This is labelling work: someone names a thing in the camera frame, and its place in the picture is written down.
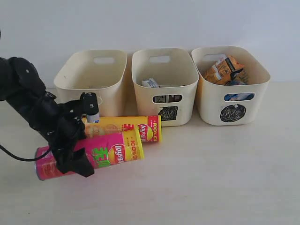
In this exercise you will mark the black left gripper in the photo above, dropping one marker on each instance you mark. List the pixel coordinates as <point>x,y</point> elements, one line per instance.
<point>61,126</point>

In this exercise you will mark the pink chips can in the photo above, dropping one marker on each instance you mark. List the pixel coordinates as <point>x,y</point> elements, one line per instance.
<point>102,151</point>

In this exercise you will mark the yellow chips can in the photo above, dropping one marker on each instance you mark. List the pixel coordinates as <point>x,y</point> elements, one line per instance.
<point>149,127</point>

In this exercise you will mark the blue white small carton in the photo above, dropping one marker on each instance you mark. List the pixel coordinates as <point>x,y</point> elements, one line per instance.
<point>151,83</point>

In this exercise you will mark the purple small box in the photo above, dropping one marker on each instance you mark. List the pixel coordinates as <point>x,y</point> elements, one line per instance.
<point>174,98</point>

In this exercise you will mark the orange snack bag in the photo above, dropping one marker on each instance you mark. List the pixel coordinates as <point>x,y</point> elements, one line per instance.
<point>224,71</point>

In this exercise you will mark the black snack bag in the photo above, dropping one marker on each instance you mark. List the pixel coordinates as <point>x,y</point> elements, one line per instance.
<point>239,77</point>

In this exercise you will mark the light blue snack bag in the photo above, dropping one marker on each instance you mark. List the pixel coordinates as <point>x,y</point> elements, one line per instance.
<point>239,96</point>

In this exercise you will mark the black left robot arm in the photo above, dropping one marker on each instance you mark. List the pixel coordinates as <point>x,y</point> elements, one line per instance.
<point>22,88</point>

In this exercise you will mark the cream left plastic bin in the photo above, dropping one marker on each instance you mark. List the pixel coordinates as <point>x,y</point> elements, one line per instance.
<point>98,71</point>

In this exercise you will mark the cream plastic bin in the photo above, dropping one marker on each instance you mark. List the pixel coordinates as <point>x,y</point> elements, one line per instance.
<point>175,73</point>
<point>98,71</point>
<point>210,97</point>

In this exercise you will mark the cream middle plastic bin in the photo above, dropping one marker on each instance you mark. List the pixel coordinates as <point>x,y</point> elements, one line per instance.
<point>175,73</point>

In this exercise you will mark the cream right plastic bin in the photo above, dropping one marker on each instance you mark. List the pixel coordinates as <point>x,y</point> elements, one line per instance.
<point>210,97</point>

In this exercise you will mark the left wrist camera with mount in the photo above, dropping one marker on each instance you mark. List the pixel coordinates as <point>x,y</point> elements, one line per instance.
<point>85,106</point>

